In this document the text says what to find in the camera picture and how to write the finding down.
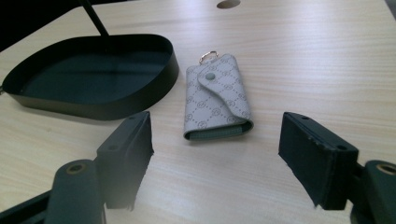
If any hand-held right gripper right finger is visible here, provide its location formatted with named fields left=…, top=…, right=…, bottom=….
left=277, top=111, right=360, bottom=211

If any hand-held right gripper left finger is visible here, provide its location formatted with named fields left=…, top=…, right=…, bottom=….
left=96, top=111, right=155, bottom=211

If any black key rack with tray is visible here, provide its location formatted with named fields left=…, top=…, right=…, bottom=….
left=1, top=0, right=180, bottom=121

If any grey patterned key pouch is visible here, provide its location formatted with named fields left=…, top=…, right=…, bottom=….
left=183, top=50, right=254, bottom=141

